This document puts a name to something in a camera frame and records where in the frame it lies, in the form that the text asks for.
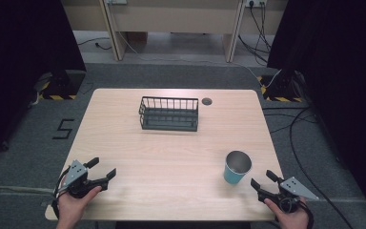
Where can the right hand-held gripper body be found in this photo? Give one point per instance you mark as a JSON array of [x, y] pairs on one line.
[[294, 189]]

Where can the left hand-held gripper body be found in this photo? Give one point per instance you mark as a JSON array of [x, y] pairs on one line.
[[76, 176]]

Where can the blue paper cup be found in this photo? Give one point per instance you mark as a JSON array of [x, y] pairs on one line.
[[235, 171]]

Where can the person's left hand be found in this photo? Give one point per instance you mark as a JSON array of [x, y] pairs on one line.
[[73, 206]]

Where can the person's right hand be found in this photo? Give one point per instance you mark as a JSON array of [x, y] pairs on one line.
[[290, 219]]

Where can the black stand base striped tape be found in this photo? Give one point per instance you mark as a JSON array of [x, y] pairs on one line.
[[282, 89], [65, 84]]

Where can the black curtain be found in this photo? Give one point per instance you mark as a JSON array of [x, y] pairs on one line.
[[346, 79], [19, 63]]

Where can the wall power socket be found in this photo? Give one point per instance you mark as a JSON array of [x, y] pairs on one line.
[[256, 2]]

